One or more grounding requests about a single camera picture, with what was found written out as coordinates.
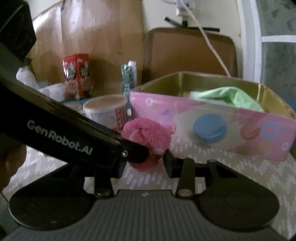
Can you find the round paper tub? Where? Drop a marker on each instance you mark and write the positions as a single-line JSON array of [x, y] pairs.
[[108, 110]]

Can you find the pink macaron tin box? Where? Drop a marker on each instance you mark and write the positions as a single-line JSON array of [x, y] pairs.
[[171, 100]]

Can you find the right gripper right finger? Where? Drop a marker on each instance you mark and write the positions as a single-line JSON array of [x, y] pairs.
[[186, 170]]

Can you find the white plastic bag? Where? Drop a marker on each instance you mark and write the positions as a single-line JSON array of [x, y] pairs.
[[25, 76]]

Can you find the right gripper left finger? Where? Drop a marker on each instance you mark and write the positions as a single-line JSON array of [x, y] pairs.
[[103, 172]]

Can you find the red snack box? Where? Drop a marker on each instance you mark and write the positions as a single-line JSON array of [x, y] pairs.
[[77, 82]]

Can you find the green cloth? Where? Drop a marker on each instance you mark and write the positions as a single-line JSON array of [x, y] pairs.
[[228, 96]]

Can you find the white frosted window frame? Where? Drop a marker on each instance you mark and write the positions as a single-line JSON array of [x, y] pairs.
[[263, 22]]

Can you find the person's left hand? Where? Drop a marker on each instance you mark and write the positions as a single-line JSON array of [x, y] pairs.
[[12, 158]]

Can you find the green drink carton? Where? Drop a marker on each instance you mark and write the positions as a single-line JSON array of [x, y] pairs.
[[128, 82]]

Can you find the white power adapter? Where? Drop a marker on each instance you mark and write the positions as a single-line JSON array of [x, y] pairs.
[[180, 10]]

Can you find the pink fluffy sock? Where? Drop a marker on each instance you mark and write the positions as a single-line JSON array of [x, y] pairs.
[[151, 134]]

